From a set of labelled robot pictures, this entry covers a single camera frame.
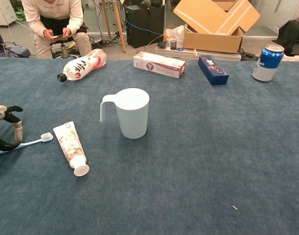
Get light blue toothbrush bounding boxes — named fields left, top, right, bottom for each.
left=0, top=132, right=54, bottom=157

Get white floral toothpaste tube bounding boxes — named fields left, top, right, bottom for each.
left=52, top=121, right=90, bottom=177

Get white cup with handle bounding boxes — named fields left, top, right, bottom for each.
left=100, top=88, right=150, bottom=140

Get white pink toothpaste box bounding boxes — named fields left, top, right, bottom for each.
left=132, top=51, right=186, bottom=79

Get dark blue carton box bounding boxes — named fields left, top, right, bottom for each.
left=197, top=55, right=230, bottom=86

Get open brown cardboard box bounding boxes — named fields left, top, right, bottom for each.
left=183, top=26, right=243, bottom=54

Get tilted taped cardboard box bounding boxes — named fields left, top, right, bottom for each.
left=173, top=0, right=261, bottom=35

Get dark blue machine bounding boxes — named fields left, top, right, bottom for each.
left=0, top=21, right=31, bottom=59

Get chrome wheeled stool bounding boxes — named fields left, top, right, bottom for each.
left=51, top=41, right=79, bottom=59

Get plastic bottle with black cap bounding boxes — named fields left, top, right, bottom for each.
left=56, top=48, right=108, bottom=83

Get white cabinet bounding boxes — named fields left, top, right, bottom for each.
left=0, top=0, right=18, bottom=26

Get seated person in beige clothes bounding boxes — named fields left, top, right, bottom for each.
left=21, top=0, right=93, bottom=59

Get wooden stand leg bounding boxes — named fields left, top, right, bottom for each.
left=101, top=0, right=112, bottom=37
left=112, top=0, right=127, bottom=53

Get black computer tower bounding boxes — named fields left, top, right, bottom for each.
left=124, top=5, right=165, bottom=49

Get white plastic bag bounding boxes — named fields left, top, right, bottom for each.
left=163, top=24, right=187, bottom=49

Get blue table mat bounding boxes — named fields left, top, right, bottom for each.
left=0, top=57, right=299, bottom=235

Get aluminium profile beams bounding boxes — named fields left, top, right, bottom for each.
left=155, top=46, right=242, bottom=62

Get blue white drink can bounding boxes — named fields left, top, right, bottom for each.
left=251, top=44, right=285, bottom=82

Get black cloth covered object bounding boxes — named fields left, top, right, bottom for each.
left=278, top=20, right=299, bottom=57

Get tangled cable bundle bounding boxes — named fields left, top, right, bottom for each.
left=0, top=36, right=25, bottom=58

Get black floor cables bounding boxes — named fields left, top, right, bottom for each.
left=87, top=34, right=127, bottom=50

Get blue cable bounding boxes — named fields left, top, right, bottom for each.
left=125, top=19, right=164, bottom=37

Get black bracket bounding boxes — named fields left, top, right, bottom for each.
left=240, top=48, right=253, bottom=61

